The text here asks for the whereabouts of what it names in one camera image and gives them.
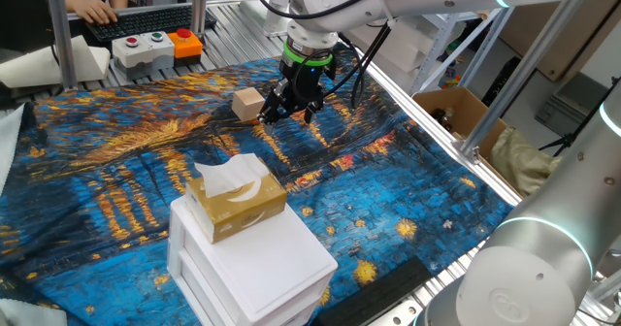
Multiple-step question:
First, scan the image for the grey two-button control box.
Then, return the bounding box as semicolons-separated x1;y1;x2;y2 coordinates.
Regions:
111;30;177;74

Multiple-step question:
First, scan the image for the starry night painted tablecloth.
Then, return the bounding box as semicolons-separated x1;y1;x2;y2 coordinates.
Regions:
0;42;515;326

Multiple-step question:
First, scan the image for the brown cardboard sheet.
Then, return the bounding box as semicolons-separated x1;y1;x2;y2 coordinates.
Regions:
498;0;621;83

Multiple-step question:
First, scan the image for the black foam strip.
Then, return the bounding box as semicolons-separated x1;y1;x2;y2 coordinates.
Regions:
314;255;434;326

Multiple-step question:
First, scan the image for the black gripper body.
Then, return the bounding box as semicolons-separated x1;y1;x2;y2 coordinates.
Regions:
274;58;338;113

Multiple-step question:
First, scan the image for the aluminium table edge rail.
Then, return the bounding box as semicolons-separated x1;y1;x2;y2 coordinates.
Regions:
361;61;524;207

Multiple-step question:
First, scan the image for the grey plastic crate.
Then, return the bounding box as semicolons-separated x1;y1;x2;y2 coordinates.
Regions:
534;71;613;139

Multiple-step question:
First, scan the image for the olive cloth bag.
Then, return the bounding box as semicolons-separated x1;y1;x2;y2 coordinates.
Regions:
488;125;565;199

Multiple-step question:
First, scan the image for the black computer keyboard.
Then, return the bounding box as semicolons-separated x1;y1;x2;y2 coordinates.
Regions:
84;4;218;44

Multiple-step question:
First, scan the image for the white tissue sheet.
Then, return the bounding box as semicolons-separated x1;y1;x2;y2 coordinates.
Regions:
193;152;271;199

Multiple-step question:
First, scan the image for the black tripod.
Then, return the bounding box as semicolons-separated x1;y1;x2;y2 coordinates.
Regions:
538;75;621;158

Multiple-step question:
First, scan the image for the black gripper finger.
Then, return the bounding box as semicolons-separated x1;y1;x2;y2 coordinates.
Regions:
303;99;326;125
256;91;285;126

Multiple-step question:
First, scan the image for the white metal shelf rack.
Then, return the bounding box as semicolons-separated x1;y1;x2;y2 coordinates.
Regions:
410;9;516;96

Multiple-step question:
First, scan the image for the aluminium frame post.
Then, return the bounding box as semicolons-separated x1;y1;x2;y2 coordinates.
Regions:
189;0;211;37
43;0;80;93

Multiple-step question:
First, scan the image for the bystander bare hand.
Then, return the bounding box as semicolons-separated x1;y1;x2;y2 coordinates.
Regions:
64;0;120;26

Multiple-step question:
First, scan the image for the orange emergency stop box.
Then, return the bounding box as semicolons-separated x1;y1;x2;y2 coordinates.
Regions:
167;27;205;61

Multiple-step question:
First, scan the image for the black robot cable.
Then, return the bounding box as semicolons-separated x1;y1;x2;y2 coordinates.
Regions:
245;0;395;110

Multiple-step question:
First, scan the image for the white plastic drawer unit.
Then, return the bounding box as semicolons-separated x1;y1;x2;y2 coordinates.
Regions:
166;195;340;326

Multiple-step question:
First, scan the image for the small wooden block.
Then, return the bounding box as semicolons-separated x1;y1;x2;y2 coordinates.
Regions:
231;86;267;123

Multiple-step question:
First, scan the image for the white foam wedge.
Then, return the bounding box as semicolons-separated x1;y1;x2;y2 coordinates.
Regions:
0;34;113;90

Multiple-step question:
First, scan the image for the gold tissue box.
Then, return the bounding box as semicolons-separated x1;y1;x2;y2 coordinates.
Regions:
184;158;289;245

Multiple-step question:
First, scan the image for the brown cardboard box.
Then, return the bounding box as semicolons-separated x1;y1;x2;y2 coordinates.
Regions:
411;86;509;148

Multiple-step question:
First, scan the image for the aluminium frame strut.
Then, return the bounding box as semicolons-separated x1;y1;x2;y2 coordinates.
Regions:
457;0;586;165

